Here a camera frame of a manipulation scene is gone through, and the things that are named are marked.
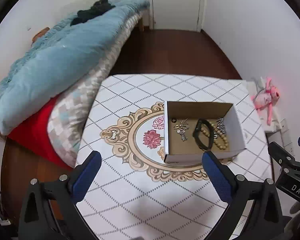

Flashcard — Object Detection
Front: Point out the white door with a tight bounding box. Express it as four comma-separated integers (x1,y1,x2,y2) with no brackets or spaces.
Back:
151,0,203,32

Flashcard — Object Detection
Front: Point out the black cloth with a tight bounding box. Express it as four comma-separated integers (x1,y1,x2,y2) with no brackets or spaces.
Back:
70,0,115,26

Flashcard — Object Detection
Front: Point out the brown wooden object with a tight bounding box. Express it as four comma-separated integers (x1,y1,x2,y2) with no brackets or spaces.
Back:
32,27,50,42

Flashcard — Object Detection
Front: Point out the white cardboard box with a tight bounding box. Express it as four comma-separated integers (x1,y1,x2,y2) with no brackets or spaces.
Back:
163,101,247,163

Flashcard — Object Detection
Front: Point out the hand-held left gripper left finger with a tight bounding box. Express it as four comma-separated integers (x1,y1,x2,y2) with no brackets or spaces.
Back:
19,151,102,240

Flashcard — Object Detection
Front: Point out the red blanket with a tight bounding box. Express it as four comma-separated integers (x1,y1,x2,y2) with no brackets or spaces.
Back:
0,96,74,172

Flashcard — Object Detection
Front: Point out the light blue quilt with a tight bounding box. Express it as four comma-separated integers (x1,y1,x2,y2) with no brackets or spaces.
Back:
0,0,150,135

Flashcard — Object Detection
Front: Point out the thick silver chain bracelet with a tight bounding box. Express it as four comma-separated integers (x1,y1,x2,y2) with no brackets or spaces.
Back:
216,117,227,133

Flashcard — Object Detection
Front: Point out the white side table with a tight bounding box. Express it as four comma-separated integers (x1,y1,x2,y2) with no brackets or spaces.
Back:
247,78,286,133

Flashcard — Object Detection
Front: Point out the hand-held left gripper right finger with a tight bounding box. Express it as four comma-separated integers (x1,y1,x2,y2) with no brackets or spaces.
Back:
202,151,284,240

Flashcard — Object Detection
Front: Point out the patterned white tablecloth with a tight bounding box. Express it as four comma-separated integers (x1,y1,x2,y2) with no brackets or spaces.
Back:
75,74,273,240

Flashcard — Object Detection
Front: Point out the wooden bed frame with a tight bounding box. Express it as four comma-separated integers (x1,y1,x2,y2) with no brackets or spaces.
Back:
139,16,151,32

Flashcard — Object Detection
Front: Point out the pink plush toy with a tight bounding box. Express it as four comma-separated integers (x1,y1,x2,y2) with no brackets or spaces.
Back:
251,77,282,125

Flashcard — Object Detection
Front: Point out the black fitness band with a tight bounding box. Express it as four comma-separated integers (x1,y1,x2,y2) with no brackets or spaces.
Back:
193,118,215,152

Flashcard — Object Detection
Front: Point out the wooden bead bracelet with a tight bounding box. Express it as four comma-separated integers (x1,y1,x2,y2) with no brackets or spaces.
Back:
202,124,230,150

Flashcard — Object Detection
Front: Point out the checkered bed sheet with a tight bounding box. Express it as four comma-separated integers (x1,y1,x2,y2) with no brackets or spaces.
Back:
47,12,143,168

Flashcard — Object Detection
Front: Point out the thin silver chain necklace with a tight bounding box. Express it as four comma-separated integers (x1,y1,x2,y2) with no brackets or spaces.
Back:
179,118,190,142

